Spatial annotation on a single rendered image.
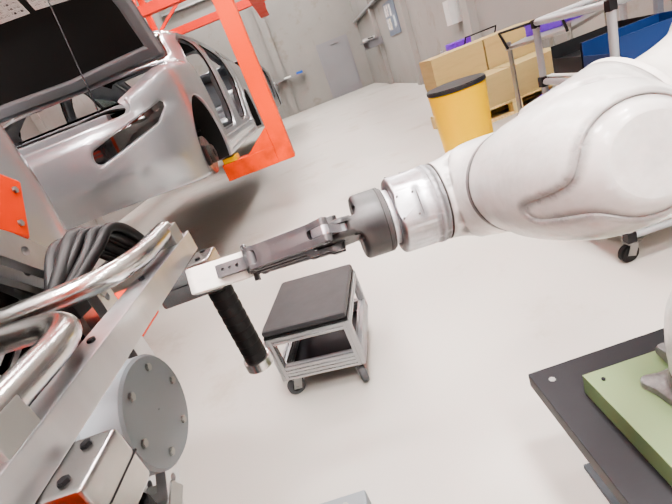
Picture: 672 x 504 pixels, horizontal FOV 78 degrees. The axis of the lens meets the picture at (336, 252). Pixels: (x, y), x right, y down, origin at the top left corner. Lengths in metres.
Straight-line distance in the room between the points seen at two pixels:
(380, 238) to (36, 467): 0.33
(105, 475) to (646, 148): 0.38
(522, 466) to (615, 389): 0.42
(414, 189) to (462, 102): 2.88
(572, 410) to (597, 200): 0.82
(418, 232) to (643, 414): 0.68
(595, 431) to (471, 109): 2.64
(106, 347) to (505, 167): 0.35
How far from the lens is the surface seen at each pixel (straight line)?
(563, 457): 1.39
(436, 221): 0.45
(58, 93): 4.30
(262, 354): 0.66
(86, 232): 0.61
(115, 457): 0.34
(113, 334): 0.42
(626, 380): 1.08
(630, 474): 1.00
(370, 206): 0.44
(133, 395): 0.50
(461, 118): 3.34
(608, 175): 0.29
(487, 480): 1.36
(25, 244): 0.69
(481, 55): 5.51
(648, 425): 1.00
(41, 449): 0.34
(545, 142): 0.31
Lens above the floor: 1.11
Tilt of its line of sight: 22 degrees down
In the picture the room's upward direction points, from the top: 22 degrees counter-clockwise
